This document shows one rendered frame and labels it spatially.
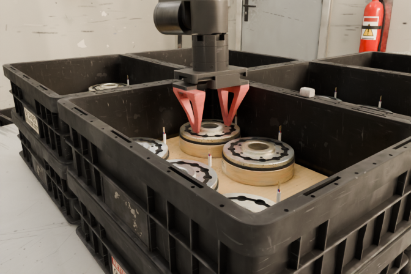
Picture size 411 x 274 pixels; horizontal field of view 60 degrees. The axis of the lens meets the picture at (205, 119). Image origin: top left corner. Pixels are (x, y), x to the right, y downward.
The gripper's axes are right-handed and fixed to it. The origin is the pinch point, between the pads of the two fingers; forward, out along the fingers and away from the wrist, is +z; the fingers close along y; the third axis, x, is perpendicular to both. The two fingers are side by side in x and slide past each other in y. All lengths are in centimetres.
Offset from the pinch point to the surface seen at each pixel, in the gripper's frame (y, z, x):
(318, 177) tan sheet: -6.0, 4.8, 17.3
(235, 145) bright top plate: 0.7, 1.5, 7.1
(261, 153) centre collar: 0.6, 1.0, 12.8
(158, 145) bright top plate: 10.5, 1.1, 1.0
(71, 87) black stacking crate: 11.2, -0.9, -47.1
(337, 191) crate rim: 10.4, -4.4, 31.9
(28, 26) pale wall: -19, -13, -337
